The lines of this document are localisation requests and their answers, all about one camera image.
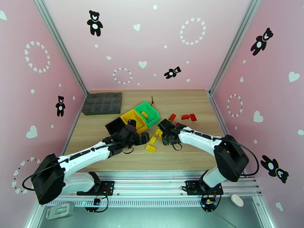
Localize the black plastic bin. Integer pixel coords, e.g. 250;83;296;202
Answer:
105;117;125;136

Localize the green plastic bin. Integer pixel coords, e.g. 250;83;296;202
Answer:
133;101;160;128

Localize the yellow plastic bin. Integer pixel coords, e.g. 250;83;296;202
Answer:
120;108;147;135

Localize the gray compartment organizer tray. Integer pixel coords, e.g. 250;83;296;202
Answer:
81;92;123;116

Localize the white oval object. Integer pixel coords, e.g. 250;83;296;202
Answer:
230;194;244;207

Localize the gray plastic device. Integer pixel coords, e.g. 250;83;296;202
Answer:
46;203;75;220

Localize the aluminium mounting rail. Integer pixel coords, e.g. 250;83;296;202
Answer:
54;171;263;207

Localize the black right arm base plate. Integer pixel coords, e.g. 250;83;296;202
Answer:
182;180;224;196

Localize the black teddy bear wall sticker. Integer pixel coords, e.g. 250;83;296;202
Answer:
260;155;290;184
250;27;274;56
86;10;104;37
55;95;66;117
164;66;182;80

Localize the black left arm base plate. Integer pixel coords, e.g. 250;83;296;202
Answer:
76;180;115;196

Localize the small circuit board with wires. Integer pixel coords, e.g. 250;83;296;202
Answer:
200;194;223;214
84;194;109;214

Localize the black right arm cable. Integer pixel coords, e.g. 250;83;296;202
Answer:
226;136;260;177

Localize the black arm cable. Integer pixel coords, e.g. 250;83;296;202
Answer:
22;141;135;191
226;136;260;177

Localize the aluminium frame post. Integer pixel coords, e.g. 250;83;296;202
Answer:
209;0;263;95
32;0;89;95

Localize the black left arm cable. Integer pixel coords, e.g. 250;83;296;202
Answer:
22;141;135;191

